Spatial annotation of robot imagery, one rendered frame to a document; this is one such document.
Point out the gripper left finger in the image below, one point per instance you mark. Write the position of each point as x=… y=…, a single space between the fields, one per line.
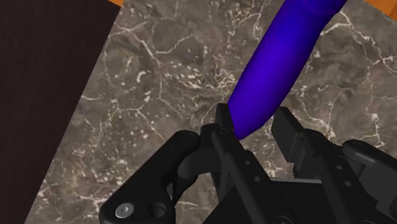
x=149 y=183

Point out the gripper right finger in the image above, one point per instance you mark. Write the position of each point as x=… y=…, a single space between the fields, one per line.
x=356 y=173

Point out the blue rounded cylinder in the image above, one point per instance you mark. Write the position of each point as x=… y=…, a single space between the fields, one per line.
x=273 y=62

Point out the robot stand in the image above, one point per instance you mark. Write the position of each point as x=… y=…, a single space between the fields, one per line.
x=37 y=77

